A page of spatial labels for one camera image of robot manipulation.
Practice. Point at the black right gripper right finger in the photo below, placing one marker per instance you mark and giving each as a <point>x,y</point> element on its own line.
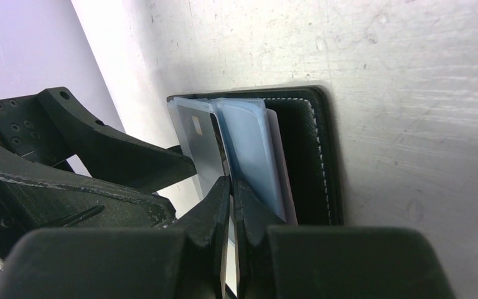
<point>278,260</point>

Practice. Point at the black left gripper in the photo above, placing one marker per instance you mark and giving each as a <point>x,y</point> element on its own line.
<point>39,189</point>

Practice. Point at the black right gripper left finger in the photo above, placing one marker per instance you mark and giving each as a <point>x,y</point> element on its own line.
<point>184,260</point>

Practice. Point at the black leather card holder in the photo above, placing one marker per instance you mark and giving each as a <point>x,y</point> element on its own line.
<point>309,144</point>

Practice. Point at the dark grey chip card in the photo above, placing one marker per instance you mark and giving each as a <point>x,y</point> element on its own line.
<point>204,141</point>

